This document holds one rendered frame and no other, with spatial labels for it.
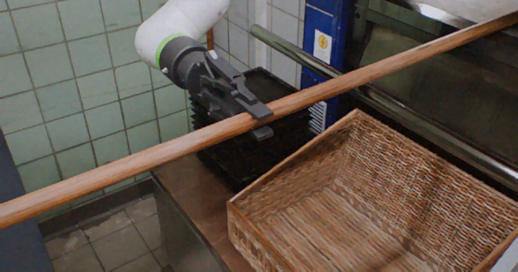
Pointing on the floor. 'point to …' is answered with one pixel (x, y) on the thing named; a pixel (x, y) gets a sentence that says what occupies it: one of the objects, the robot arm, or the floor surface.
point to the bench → (194, 218)
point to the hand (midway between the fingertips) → (254, 116)
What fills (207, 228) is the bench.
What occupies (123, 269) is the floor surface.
